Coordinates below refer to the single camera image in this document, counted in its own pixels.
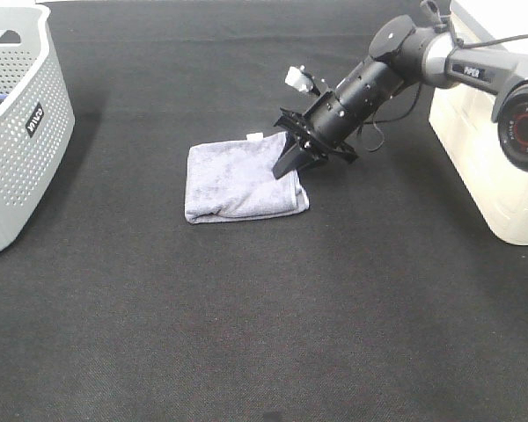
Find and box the grey towel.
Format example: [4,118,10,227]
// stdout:
[184,132,310,224]

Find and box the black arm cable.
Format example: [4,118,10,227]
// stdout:
[355,81,425,154]

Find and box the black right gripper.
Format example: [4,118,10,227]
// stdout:
[272,90,358,179]

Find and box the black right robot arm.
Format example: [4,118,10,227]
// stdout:
[272,1,528,178]

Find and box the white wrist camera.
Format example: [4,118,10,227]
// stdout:
[284,65,321,97]

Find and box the grey perforated plastic basket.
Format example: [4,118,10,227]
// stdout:
[0,1,75,251]

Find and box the white plastic basket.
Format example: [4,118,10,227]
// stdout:
[429,1,528,246]

